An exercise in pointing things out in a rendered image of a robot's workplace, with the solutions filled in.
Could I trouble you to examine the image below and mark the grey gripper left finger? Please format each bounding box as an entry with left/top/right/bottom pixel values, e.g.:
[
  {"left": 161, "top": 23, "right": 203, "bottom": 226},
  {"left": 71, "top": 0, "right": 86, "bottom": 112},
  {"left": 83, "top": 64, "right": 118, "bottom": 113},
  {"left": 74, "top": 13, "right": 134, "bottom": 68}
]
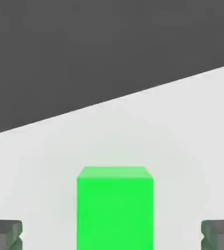
[{"left": 0, "top": 219, "right": 23, "bottom": 250}]

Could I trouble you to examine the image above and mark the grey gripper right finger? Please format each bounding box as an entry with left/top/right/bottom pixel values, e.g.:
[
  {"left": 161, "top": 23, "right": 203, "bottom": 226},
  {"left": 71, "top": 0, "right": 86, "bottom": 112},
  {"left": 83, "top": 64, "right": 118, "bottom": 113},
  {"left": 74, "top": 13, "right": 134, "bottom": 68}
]
[{"left": 201, "top": 219, "right": 224, "bottom": 250}]

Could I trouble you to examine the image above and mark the small green cube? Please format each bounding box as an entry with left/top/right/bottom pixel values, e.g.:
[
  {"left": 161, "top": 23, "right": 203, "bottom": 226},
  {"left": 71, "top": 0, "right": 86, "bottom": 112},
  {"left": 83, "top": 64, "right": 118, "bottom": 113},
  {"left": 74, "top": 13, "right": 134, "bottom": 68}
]
[{"left": 76, "top": 166, "right": 154, "bottom": 250}]

